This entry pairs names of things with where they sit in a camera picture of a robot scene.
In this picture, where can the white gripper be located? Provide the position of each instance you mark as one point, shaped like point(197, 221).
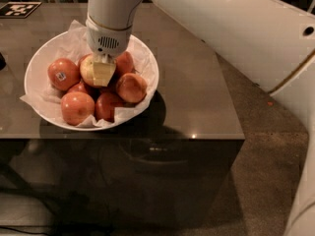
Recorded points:
point(107, 40)

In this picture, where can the yellowish apple with sticker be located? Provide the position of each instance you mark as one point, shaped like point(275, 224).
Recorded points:
point(86, 70)

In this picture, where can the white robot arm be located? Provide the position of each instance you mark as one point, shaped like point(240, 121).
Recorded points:
point(270, 42)

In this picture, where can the red apple back right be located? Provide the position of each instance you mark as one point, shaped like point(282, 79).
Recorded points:
point(124, 64)

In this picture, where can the small red apple middle left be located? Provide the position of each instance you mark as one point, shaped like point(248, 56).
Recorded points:
point(82, 87)

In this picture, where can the dark red apple front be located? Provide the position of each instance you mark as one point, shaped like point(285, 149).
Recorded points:
point(105, 106)

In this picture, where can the red apple with sticker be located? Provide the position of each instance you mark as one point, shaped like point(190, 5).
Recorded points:
point(63, 73)

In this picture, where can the white bowl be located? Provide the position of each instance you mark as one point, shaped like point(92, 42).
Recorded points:
point(39, 66)

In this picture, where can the red apple front left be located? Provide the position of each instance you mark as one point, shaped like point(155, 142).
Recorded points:
point(76, 107)

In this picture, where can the white paper liner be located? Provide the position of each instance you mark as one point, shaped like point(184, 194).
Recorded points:
point(72, 33)

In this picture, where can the dark object at left edge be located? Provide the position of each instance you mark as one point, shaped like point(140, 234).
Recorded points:
point(2, 62)

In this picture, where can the black white fiducial marker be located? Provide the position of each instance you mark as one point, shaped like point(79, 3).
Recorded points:
point(18, 10)

